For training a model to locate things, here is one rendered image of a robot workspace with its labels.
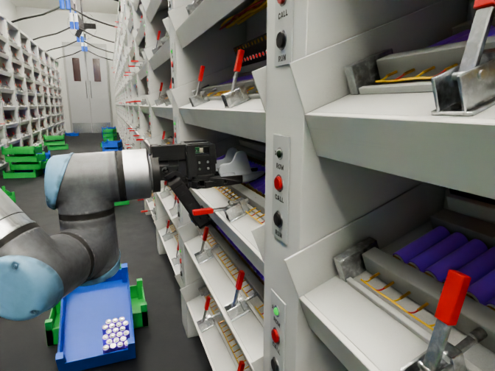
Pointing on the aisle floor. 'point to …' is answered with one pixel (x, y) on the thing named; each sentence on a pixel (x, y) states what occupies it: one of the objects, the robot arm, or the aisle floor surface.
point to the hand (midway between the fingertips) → (254, 174)
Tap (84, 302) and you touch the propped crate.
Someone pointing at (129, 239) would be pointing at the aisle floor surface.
